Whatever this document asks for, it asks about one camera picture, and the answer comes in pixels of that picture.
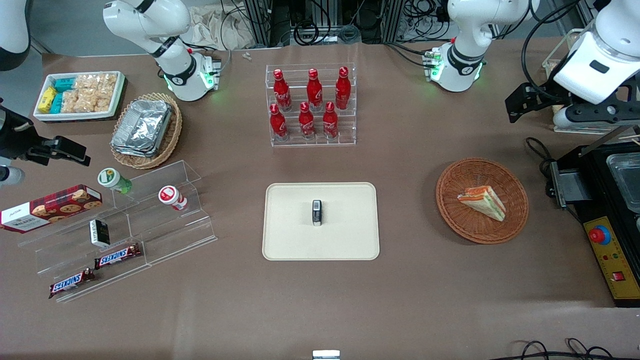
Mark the steel pan in machine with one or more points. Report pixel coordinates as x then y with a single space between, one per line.
625 180

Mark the green lid small bottle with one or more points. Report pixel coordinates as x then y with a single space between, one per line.
112 180

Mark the clear acrylic tiered shelf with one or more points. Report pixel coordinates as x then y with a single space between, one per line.
170 235

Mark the triangular sandwich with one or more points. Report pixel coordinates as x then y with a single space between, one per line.
482 202

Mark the red lid small bottle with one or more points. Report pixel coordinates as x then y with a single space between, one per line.
171 196

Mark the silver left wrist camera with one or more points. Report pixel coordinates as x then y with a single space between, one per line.
564 117

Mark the black yellow sealing machine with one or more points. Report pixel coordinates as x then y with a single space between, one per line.
595 185

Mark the white plastic snack tray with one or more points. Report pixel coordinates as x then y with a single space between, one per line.
119 87

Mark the small white grey block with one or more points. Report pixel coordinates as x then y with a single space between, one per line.
326 355

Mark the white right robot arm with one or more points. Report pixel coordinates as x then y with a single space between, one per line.
150 20

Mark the red emergency stop button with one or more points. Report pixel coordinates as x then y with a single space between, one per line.
599 234

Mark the small black white box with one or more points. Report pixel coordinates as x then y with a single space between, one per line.
100 233

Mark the Snickers chocolate bar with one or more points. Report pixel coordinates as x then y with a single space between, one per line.
117 256
71 283

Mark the oval light wicker basket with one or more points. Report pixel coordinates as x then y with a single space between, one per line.
172 135

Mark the clear bag fried snacks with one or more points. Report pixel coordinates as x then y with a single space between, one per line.
105 100
95 81
77 101

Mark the cream rectangular tray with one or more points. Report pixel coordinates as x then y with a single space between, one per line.
300 235

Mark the bagged fried snack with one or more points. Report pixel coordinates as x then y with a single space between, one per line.
551 64

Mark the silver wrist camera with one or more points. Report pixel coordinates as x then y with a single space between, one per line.
11 175
564 117

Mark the round brown wicker basket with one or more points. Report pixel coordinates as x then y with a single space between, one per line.
505 175

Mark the aluminium profile frame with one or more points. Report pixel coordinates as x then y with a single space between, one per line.
262 22

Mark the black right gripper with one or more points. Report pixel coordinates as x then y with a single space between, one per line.
15 138

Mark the clear acrylic bottle rack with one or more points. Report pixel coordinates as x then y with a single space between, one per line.
345 127

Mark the grey metal lever bar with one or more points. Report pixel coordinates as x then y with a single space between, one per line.
607 137

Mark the teal snack pack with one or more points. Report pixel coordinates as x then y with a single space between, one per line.
64 84
57 103

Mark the aluminium foil container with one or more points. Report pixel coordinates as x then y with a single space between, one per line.
142 122
131 151

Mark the red tartan cookie box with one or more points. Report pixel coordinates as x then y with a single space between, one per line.
50 207

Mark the beige crumpled cloth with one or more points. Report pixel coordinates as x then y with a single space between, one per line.
215 27

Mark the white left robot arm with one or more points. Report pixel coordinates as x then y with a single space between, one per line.
470 30

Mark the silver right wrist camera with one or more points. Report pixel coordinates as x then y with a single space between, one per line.
11 175

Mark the red cola bottle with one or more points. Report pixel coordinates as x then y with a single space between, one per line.
330 122
282 92
314 92
278 125
306 122
343 90

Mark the small black white device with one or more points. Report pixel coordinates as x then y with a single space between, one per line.
317 212

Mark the yellow snack pack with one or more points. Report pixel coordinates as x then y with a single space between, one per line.
47 99

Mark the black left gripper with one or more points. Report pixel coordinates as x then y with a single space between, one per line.
548 94

